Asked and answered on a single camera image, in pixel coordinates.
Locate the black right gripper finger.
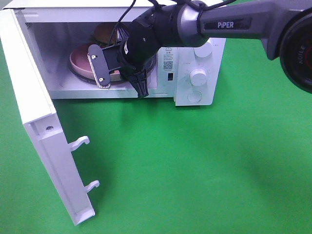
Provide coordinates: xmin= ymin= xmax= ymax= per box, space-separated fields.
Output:
xmin=121 ymin=69 xmax=149 ymax=98

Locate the green table cloth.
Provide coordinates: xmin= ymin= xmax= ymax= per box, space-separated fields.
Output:
xmin=0 ymin=0 xmax=312 ymax=234

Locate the white microwave door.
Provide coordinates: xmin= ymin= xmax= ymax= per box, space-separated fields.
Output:
xmin=0 ymin=9 xmax=99 ymax=225

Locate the lower white microwave knob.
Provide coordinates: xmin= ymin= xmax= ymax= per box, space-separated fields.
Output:
xmin=190 ymin=68 xmax=207 ymax=86

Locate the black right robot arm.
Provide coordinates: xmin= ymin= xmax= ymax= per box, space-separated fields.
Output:
xmin=120 ymin=0 xmax=312 ymax=97

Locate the white microwave oven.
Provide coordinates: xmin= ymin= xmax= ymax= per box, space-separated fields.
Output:
xmin=2 ymin=0 xmax=225 ymax=106

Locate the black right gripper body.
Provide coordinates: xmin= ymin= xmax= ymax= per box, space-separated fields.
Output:
xmin=119 ymin=12 xmax=168 ymax=73

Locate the burger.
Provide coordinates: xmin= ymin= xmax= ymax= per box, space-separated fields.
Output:
xmin=90 ymin=22 xmax=117 ymax=48

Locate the glass microwave turntable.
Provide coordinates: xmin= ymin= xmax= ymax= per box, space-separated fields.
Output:
xmin=69 ymin=52 xmax=157 ymax=86

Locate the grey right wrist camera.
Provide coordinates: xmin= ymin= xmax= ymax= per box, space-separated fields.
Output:
xmin=87 ymin=44 xmax=122 ymax=89

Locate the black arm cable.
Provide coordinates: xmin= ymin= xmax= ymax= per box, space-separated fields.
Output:
xmin=108 ymin=0 xmax=137 ymax=48

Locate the pink plate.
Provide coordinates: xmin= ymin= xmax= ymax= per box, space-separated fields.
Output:
xmin=69 ymin=43 xmax=124 ymax=82

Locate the white microwave knob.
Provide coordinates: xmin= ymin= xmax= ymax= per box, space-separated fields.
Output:
xmin=194 ymin=41 xmax=213 ymax=58
xmin=190 ymin=68 xmax=207 ymax=86

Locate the upper white microwave knob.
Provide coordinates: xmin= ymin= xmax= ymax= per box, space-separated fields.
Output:
xmin=194 ymin=41 xmax=213 ymax=58

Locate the round white door button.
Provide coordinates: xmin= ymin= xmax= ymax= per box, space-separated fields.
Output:
xmin=187 ymin=91 xmax=202 ymax=103

